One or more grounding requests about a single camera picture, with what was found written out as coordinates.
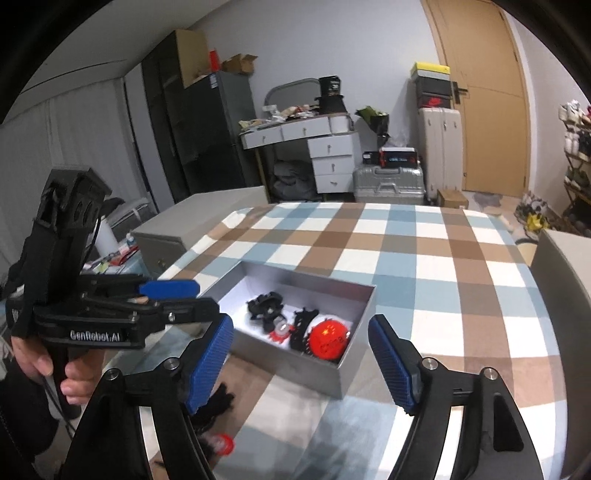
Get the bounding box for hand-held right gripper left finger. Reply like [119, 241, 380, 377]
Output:
[65, 314, 235, 480]

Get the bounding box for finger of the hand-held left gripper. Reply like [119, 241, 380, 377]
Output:
[85, 273, 201, 300]
[85, 295, 221, 329]

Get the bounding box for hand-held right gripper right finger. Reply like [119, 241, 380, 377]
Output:
[368, 314, 548, 480]

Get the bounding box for black hair claw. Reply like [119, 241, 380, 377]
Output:
[193, 382, 236, 433]
[289, 308, 320, 354]
[247, 291, 285, 333]

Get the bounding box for silver cardboard box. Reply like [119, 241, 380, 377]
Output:
[200, 260, 378, 399]

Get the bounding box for red round badge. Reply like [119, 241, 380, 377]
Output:
[308, 320, 350, 361]

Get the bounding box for person's left hand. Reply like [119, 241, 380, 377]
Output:
[11, 337, 102, 407]

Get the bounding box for white bottle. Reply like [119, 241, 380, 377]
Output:
[94, 216, 119, 262]

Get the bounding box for grey storage ottoman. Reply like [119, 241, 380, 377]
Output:
[131, 186, 269, 280]
[530, 229, 591, 480]

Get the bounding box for dark cloth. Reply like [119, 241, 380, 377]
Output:
[105, 198, 154, 237]

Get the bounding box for checkered tablecloth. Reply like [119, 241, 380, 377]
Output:
[137, 202, 570, 480]

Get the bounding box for grey curtain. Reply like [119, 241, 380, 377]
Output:
[0, 76, 154, 261]

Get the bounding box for black refrigerator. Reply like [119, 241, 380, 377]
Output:
[181, 69, 264, 205]

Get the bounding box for grey bundled bedding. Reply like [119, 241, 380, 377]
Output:
[272, 160, 318, 201]

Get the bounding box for dark wardrobe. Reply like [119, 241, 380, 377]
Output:
[140, 30, 195, 205]

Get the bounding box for small brown cardboard box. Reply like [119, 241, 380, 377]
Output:
[436, 188, 470, 210]

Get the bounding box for silver suitcase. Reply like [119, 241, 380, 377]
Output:
[353, 165, 426, 204]

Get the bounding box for pile of loose shoes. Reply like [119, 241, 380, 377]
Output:
[514, 191, 553, 234]

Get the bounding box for desk clutter pile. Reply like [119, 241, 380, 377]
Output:
[237, 104, 325, 133]

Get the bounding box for black red flat box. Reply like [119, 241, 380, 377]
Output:
[362, 147, 420, 168]

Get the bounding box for white desk with drawers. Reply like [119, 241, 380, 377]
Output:
[239, 113, 363, 200]

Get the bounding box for white upright suitcase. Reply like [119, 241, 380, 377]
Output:
[416, 106, 464, 205]

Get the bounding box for grey arched mirror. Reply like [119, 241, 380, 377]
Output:
[263, 77, 322, 110]

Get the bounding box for large flat cardboard sheet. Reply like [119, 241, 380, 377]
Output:
[174, 30, 210, 90]

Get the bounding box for open cardboard box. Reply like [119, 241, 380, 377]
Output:
[221, 54, 259, 76]

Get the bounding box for dark wrapped bouquet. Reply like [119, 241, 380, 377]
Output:
[355, 104, 393, 149]

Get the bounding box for black paper bag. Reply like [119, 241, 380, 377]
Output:
[318, 76, 348, 114]

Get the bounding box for wooden shoe rack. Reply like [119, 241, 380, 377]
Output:
[560, 99, 591, 232]

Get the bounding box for black red logo shoebox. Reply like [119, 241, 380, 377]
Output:
[414, 93, 452, 111]

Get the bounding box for wooden door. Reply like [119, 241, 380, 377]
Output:
[422, 0, 530, 197]

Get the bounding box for yellow lid shoebox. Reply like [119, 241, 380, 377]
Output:
[410, 62, 452, 82]

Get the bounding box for shoe rack with shoes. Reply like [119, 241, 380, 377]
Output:
[558, 98, 591, 227]

